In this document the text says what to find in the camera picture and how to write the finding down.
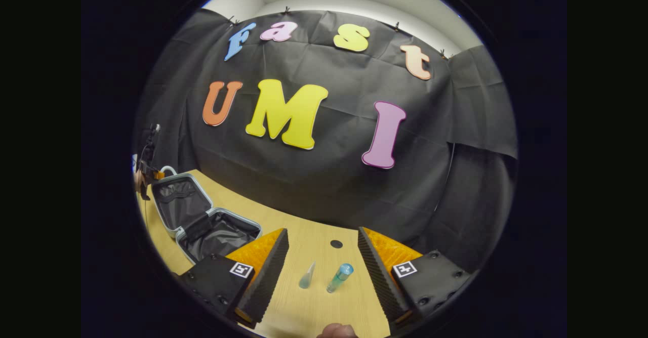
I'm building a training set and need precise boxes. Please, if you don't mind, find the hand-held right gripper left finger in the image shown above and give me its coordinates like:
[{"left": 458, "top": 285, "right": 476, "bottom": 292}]
[{"left": 180, "top": 228, "right": 290, "bottom": 328}]

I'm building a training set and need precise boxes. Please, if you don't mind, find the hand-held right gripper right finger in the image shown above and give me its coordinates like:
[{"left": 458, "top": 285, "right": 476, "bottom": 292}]
[{"left": 357, "top": 227, "right": 476, "bottom": 328}]

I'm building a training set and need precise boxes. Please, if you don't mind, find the light blue suitcase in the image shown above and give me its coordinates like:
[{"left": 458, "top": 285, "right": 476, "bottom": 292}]
[{"left": 151, "top": 166, "right": 263, "bottom": 265}]

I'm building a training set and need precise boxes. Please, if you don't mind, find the white and blue squeeze tube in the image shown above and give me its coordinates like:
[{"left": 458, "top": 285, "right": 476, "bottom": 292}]
[{"left": 299, "top": 262, "right": 316, "bottom": 289}]

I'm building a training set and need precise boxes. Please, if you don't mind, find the teal bottle with blue cap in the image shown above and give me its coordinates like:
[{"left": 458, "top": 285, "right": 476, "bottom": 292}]
[{"left": 327, "top": 263, "right": 354, "bottom": 293}]

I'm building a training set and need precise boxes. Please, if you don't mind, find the black backdrop cloth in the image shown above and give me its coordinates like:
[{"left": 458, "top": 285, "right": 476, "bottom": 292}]
[{"left": 133, "top": 8, "right": 518, "bottom": 273}]

